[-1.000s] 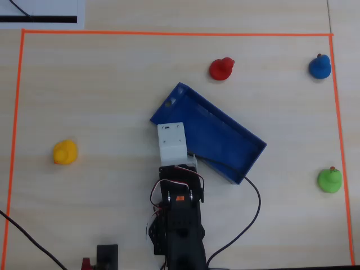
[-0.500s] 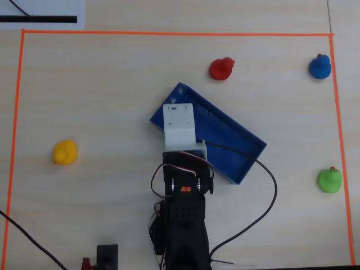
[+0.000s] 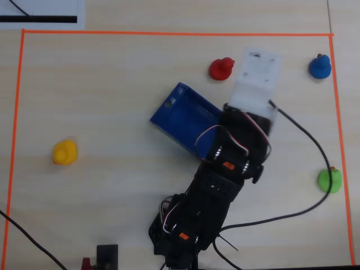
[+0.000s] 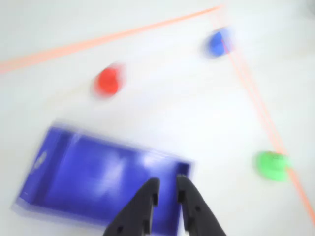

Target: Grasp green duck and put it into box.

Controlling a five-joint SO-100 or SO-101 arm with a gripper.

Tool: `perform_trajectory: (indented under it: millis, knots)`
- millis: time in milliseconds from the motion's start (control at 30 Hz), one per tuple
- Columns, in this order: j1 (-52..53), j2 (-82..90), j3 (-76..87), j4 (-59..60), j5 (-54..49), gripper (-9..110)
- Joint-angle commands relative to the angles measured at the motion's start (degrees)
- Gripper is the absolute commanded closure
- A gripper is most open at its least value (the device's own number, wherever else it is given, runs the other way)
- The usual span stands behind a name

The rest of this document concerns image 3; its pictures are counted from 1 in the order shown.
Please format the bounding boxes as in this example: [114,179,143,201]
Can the red rubber duck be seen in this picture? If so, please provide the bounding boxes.
[209,57,236,82]

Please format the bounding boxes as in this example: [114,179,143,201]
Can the blue rubber duck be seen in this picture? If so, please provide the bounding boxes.
[308,53,332,79]

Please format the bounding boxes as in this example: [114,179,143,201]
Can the thin black cable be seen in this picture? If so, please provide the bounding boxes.
[9,0,32,17]

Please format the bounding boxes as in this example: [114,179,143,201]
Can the orange tape border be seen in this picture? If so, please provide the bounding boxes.
[1,29,357,267]

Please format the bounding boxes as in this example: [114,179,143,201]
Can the blue plastic box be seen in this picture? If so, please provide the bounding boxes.
[149,82,226,161]

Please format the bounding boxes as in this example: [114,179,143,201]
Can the red white black servo wires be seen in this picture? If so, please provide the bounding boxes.
[193,111,273,164]
[158,193,186,235]

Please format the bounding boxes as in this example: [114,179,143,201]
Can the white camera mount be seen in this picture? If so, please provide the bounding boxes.
[228,47,283,119]

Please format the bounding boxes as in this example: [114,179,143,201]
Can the thick black cable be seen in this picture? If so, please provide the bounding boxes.
[0,209,68,270]

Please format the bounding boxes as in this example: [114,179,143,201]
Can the yellow rubber duck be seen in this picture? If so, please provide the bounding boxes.
[52,139,78,166]

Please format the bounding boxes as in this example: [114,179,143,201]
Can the black table clamp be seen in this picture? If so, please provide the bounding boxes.
[96,244,119,270]

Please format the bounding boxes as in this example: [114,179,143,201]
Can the black camera cable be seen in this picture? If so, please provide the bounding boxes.
[212,100,333,270]

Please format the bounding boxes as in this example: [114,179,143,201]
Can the green rubber duck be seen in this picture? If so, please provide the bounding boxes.
[317,166,343,194]

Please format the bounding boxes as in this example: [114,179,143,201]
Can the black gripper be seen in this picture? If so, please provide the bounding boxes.
[220,103,276,141]

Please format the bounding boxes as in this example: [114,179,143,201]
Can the black zip tie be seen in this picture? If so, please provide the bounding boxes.
[218,233,240,251]

